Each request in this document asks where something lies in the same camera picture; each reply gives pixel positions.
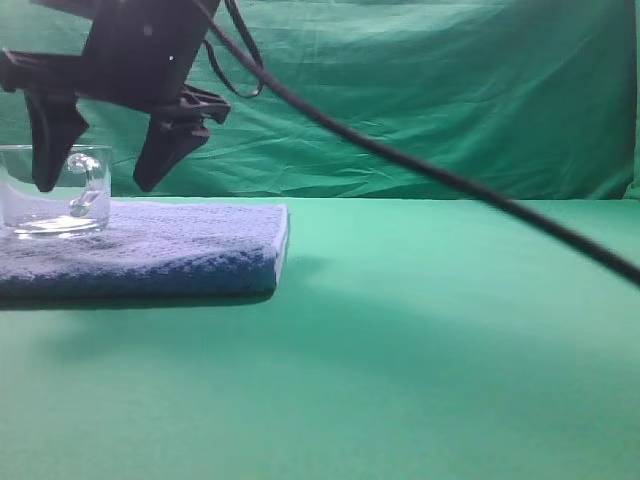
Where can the transparent glass cup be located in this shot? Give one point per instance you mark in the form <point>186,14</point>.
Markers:
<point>78,204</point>

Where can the green backdrop cloth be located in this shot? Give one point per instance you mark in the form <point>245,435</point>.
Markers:
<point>534,99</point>

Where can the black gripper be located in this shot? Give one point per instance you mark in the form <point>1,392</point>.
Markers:
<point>138,54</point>

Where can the folded blue towel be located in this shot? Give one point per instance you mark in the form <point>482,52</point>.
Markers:
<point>155,249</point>

